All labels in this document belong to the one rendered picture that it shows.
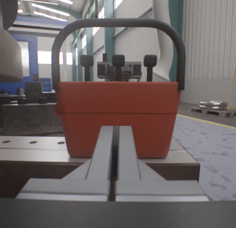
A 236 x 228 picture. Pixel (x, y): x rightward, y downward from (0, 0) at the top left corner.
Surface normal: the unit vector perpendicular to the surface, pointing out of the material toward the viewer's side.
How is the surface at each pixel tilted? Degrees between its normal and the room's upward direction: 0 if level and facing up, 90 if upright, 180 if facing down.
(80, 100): 97
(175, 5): 90
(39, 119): 90
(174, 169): 90
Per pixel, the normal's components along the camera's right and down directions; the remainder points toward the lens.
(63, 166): -0.01, 0.14
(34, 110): 0.37, 0.13
